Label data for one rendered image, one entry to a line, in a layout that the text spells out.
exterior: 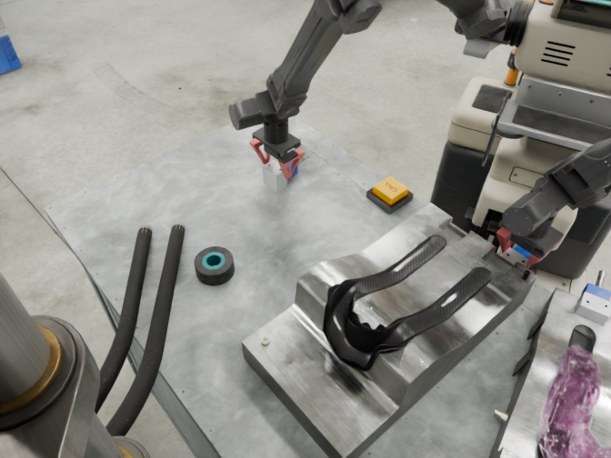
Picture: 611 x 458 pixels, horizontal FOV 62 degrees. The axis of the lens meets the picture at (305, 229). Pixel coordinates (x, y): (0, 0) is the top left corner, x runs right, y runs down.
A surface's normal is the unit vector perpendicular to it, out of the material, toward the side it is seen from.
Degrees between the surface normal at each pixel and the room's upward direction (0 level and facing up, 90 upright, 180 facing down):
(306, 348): 0
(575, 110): 90
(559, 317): 0
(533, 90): 90
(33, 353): 90
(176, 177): 0
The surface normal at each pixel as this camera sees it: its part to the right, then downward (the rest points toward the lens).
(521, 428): -0.07, -0.59
